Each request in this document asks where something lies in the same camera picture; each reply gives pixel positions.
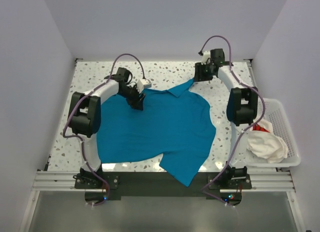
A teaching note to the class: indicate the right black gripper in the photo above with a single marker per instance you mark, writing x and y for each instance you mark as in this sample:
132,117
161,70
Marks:
199,75

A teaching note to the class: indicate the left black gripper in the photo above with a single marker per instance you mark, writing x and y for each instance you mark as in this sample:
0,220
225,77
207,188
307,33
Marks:
137,102

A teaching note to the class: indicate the blue polo t shirt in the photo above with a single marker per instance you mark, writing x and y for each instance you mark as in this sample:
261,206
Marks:
174,123

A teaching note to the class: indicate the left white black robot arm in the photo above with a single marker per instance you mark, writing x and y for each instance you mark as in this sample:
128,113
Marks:
85,113

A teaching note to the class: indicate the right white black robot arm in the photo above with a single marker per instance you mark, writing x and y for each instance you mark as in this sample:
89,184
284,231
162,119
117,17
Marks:
242,104

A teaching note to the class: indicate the red white garment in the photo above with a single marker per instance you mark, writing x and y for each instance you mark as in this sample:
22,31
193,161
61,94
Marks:
264,126

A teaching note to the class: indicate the white plastic basket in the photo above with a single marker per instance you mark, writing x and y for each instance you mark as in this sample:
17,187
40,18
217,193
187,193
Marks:
275,113

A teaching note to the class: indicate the white t shirt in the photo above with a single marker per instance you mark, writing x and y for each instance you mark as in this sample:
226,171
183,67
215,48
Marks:
267,146

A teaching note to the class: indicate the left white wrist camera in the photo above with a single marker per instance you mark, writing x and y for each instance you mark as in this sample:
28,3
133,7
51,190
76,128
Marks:
143,84

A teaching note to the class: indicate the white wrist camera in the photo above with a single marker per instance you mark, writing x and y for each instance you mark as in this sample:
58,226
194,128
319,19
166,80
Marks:
143,84
205,57

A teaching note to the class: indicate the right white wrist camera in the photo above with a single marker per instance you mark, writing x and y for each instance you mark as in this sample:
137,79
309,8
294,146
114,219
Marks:
205,57

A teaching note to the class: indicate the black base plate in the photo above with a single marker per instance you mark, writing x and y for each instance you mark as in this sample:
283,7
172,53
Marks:
115,185

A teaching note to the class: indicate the aluminium rail frame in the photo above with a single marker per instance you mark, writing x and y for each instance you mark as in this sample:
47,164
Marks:
262,180

